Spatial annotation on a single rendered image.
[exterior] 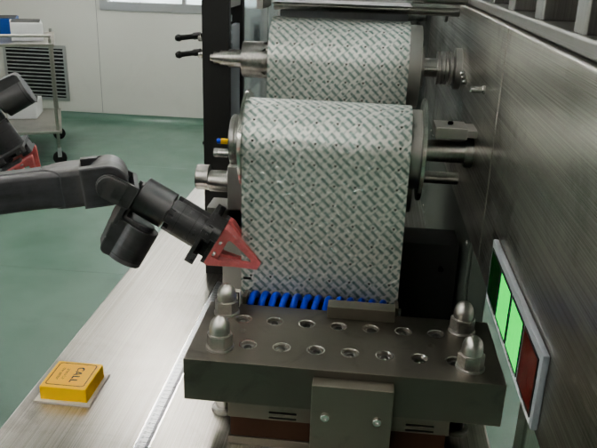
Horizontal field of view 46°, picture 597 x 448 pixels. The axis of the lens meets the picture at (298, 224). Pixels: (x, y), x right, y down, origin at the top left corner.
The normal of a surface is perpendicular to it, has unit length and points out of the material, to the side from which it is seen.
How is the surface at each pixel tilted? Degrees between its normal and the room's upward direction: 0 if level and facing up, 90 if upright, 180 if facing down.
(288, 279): 90
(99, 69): 90
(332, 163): 90
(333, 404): 90
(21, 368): 0
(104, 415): 0
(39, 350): 0
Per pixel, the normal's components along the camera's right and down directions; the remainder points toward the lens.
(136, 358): 0.04, -0.94
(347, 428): -0.11, 0.35
